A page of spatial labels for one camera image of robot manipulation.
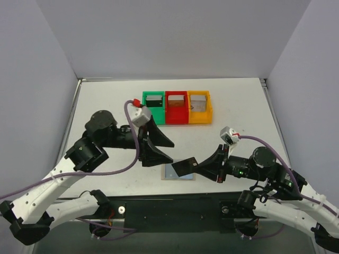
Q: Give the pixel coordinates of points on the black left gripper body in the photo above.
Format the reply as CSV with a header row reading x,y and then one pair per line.
x,y
141,144

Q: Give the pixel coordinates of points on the cards in yellow bin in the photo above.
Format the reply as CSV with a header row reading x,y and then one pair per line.
x,y
198,103

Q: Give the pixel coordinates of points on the cards in red bin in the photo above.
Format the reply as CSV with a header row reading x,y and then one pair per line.
x,y
176,100

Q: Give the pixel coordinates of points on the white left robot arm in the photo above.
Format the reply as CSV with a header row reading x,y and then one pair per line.
x,y
34,214

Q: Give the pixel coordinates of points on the red plastic bin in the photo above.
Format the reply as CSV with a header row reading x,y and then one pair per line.
x,y
176,115

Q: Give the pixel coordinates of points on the grey credit card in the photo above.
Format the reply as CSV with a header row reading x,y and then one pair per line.
x,y
169,172

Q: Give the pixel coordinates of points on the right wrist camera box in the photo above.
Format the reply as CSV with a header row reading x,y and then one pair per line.
x,y
230,137

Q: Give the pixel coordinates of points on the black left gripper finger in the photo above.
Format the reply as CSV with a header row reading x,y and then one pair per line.
x,y
157,137
152,156

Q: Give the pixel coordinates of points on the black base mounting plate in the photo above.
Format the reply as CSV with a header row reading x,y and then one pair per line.
x,y
178,213

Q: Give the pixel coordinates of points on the green plastic bin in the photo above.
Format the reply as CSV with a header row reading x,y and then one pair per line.
x,y
157,112

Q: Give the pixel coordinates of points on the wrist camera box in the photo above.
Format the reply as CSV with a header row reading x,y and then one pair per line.
x,y
141,116
230,137

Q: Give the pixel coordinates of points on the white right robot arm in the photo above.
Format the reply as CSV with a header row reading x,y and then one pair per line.
x,y
286,197

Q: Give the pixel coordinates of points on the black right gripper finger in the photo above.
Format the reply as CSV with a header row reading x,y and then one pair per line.
x,y
215,160
210,173

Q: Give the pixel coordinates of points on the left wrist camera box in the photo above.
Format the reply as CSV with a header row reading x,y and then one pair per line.
x,y
141,116

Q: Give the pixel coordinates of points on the black cards in green bin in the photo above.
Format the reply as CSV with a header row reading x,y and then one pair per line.
x,y
154,101

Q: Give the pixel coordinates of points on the yellow plastic bin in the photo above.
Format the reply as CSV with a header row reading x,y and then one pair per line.
x,y
200,117

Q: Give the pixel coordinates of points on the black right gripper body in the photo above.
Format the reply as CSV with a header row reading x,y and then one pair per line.
x,y
224,164

